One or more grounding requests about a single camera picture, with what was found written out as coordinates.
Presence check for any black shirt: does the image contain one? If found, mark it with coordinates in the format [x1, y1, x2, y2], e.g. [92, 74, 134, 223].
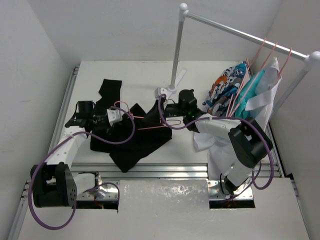
[90, 79, 172, 173]

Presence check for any pink wire hanger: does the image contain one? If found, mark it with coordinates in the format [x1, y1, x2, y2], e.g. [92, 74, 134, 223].
[113, 100, 182, 130]

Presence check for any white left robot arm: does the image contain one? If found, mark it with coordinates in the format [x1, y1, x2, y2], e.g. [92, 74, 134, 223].
[30, 101, 108, 208]

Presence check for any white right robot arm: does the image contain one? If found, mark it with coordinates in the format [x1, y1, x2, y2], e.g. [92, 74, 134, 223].
[157, 89, 273, 194]

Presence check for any blue orange patterned shirt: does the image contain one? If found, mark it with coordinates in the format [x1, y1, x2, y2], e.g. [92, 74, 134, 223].
[202, 61, 249, 117]

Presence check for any white shirt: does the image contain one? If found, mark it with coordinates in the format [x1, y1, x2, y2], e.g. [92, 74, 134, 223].
[193, 59, 282, 181]

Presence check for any teal shirt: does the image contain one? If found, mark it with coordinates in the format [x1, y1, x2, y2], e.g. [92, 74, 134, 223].
[232, 68, 266, 119]

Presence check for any pink hanger under patterned shirt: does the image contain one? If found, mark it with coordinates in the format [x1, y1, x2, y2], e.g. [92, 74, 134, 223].
[225, 37, 266, 117]

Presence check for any pink hanger under teal shirt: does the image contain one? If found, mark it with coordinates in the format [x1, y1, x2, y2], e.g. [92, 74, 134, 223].
[227, 42, 278, 117]

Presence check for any pink hanger under white shirt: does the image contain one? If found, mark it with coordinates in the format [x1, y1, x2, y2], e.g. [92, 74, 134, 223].
[267, 47, 292, 90]

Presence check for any white foam board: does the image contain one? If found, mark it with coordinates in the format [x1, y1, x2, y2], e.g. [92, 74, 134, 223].
[19, 178, 309, 240]

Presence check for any white clothes rack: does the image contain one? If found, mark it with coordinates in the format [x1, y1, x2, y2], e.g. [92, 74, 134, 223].
[164, 3, 320, 114]

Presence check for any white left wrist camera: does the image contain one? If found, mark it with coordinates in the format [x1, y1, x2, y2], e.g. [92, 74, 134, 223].
[106, 109, 123, 127]

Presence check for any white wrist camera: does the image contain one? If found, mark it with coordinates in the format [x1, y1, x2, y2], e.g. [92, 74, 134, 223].
[154, 87, 172, 100]
[106, 109, 123, 127]

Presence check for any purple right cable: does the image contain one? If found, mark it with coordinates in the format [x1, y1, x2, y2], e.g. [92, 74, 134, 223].
[157, 93, 275, 191]

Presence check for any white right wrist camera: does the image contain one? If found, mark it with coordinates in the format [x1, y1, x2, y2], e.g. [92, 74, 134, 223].
[154, 87, 172, 100]

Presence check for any aluminium rail frame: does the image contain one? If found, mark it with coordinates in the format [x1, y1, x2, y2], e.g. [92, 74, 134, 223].
[7, 63, 301, 240]

